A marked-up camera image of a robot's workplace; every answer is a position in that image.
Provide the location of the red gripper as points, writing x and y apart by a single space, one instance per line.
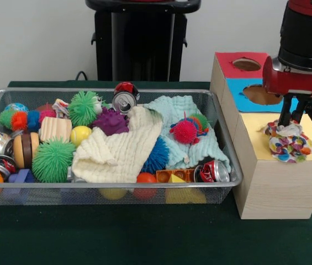
296 84

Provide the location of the colourful patterned cloth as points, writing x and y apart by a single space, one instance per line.
288 143

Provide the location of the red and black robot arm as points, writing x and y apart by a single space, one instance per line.
307 33

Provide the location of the wooden box three holes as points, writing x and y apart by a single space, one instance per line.
277 187

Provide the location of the crushed red soda can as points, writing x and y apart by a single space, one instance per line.
212 171

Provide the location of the pink spiky rubber toy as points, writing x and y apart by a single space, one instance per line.
183 129

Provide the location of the mint waffle cloth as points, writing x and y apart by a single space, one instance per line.
177 107

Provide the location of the uncrushed red soda can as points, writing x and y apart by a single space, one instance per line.
123 102

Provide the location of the cream waffle cloth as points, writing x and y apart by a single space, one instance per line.
117 157

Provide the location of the purple spiky rubber toy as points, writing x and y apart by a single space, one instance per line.
110 121

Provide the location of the dark green table cloth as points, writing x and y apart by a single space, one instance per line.
144 234

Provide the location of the green puffer toy white face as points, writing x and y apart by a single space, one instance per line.
84 107

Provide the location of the plain green puffer ball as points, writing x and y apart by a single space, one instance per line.
52 160

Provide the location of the multicoloured fuzzy caterpillar toy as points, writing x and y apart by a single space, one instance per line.
19 121

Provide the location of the wooden toy burger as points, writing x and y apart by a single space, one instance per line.
20 150

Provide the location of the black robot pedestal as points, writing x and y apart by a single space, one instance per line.
142 41

